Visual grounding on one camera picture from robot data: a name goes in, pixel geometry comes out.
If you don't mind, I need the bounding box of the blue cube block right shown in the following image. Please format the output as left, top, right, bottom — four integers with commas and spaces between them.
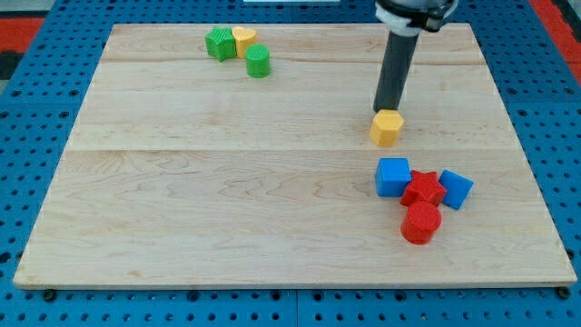
438, 170, 474, 210

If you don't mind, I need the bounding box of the blue cube block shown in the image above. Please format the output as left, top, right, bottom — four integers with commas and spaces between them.
438, 170, 474, 210
375, 157, 411, 197

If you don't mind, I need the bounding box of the yellow hexagon block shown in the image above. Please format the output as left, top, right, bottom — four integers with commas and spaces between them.
369, 109, 405, 147

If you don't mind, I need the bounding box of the yellow heart block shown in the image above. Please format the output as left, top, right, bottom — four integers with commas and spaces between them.
231, 26, 258, 58

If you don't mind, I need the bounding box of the red star block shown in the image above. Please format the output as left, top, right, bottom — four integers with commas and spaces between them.
399, 170, 448, 207

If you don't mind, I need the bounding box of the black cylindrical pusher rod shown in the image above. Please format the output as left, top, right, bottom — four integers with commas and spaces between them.
373, 32, 419, 112

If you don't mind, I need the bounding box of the green cylinder block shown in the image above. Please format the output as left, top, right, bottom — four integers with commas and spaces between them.
245, 44, 271, 78

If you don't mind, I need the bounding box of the blue cube block left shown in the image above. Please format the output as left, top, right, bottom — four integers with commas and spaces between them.
375, 157, 411, 197

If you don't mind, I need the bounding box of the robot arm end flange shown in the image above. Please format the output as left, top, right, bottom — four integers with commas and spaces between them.
375, 0, 459, 37

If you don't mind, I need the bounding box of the green star block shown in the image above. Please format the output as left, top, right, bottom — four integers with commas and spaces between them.
204, 26, 237, 62

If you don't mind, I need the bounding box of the red cylinder block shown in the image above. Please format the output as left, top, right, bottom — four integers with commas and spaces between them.
400, 202, 442, 245

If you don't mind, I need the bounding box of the wooden board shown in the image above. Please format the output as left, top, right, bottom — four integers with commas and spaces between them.
14, 24, 576, 290

